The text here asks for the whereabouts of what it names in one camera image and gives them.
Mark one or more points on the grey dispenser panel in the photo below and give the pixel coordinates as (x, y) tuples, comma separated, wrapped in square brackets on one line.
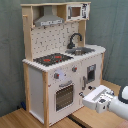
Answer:
[(91, 73)]

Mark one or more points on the red oven knob left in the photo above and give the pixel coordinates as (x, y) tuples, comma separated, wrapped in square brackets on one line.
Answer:
[(56, 76)]

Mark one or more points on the toy microwave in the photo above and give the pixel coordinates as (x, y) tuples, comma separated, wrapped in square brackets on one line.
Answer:
[(78, 11)]

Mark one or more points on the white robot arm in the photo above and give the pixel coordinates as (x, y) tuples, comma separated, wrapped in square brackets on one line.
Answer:
[(119, 104)]

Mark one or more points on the red oven knob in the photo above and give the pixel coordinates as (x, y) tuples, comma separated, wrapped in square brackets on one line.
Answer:
[(74, 69), (56, 76)]

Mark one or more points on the wooden toy kitchen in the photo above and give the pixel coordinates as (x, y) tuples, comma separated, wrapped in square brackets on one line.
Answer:
[(40, 84)]

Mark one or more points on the black toy faucet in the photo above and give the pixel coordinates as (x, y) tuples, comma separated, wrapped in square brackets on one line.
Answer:
[(73, 41)]

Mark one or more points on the toy oven door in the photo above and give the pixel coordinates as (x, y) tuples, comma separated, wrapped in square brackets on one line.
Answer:
[(64, 97)]

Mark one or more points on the grey range hood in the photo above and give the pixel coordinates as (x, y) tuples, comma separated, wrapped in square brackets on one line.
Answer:
[(48, 18)]

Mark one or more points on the red oven knob right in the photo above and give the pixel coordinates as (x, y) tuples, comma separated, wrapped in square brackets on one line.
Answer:
[(74, 69)]

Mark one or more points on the grey toy sink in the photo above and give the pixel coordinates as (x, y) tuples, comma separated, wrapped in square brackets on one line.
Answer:
[(79, 51)]

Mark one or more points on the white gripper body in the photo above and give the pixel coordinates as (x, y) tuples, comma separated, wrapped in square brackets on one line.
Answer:
[(98, 99)]

